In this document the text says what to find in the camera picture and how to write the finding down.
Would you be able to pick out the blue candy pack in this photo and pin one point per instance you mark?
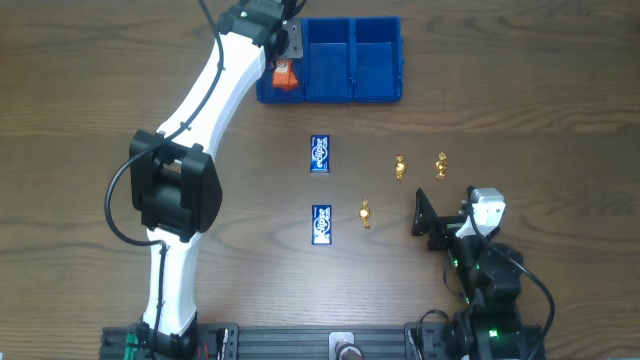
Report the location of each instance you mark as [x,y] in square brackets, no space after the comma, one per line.
[321,225]
[320,154]

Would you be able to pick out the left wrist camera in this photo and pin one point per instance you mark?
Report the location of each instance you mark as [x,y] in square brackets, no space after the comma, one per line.
[295,40]

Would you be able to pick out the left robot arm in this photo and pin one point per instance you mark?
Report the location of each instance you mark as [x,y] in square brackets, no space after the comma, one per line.
[235,75]

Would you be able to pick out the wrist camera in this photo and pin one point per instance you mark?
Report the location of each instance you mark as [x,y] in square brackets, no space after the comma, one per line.
[295,40]
[487,210]

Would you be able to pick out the mounting rail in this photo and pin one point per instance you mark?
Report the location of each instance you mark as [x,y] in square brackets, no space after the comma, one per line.
[290,342]

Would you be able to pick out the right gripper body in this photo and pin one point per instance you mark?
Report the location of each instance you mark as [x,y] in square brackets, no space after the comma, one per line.
[442,230]

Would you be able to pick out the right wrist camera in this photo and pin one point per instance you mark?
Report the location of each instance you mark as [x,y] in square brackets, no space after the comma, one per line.
[487,210]

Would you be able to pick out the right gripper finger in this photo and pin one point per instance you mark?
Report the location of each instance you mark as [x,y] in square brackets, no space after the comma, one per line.
[422,215]
[470,192]

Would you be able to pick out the blue tray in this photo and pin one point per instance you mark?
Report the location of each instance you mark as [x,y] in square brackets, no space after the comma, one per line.
[330,75]

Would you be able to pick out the gold candy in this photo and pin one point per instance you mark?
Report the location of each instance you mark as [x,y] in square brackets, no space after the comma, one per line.
[400,169]
[441,167]
[365,213]

